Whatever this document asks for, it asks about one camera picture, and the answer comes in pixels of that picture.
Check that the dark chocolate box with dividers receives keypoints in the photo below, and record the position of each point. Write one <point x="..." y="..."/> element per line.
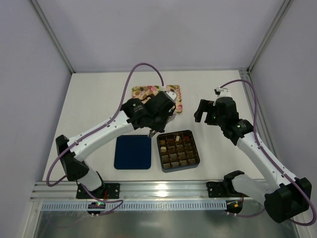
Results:
<point x="179" y="155"/>

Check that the aluminium frame post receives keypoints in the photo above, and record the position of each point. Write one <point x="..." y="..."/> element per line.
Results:
<point x="51" y="34"/>
<point x="283" y="9"/>

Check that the floral rectangular tray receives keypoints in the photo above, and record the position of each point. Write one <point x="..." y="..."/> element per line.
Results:
<point x="143" y="92"/>

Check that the right aluminium frame post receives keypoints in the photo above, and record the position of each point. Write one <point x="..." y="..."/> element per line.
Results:
<point x="283" y="9"/>

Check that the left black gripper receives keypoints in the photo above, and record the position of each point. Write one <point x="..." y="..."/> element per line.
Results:
<point x="160" y="124"/>

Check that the dark blue box lid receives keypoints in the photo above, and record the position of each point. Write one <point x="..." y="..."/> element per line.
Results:
<point x="133" y="152"/>

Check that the left aluminium frame post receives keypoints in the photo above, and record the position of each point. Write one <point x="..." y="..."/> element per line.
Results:
<point x="51" y="34"/>

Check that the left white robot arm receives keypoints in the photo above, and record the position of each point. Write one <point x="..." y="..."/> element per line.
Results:
<point x="72" y="152"/>

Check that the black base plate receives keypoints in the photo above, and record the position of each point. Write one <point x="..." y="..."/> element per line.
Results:
<point x="106" y="191"/>
<point x="221" y="189"/>

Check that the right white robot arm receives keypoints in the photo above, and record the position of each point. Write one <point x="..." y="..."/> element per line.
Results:
<point x="284" y="195"/>

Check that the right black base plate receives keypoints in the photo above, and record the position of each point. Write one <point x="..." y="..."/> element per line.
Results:
<point x="221" y="189"/>

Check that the white slotted cable duct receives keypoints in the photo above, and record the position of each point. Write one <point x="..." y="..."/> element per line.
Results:
<point x="167" y="205"/>

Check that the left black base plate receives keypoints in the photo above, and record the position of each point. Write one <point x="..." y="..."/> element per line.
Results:
<point x="106" y="191"/>

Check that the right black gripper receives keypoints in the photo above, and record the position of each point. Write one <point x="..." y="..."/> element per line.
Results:
<point x="206" y="109"/>

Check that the aluminium mounting rail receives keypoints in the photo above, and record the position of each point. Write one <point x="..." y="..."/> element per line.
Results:
<point x="129" y="190"/>

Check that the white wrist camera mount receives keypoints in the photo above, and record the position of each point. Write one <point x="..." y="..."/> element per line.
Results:
<point x="222" y="92"/>

